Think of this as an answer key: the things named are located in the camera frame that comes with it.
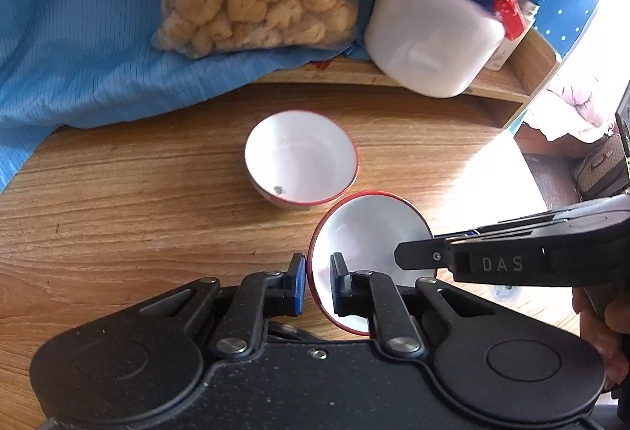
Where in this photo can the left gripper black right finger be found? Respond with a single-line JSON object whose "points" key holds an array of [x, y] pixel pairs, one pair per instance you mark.
{"points": [[386, 306]]}

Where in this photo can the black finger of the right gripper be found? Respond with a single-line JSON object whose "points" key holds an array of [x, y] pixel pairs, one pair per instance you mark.
{"points": [[545, 224], [473, 260]]}

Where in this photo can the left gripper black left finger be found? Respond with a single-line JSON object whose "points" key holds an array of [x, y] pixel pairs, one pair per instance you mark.
{"points": [[260, 297]]}

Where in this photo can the large white red-rimmed bowl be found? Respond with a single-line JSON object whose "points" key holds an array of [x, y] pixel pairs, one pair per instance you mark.
{"points": [[365, 228]]}

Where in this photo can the small white red-rimmed bowl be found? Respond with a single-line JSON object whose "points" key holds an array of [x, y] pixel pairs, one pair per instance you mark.
{"points": [[300, 159]]}

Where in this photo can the person's right hand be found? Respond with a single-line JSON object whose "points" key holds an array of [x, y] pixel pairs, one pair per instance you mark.
{"points": [[605, 334]]}

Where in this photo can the brown patterned bag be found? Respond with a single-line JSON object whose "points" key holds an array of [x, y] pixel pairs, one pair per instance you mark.
{"points": [[604, 171]]}

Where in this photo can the white plastic jar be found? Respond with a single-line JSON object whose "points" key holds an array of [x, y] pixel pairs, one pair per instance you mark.
{"points": [[432, 47]]}

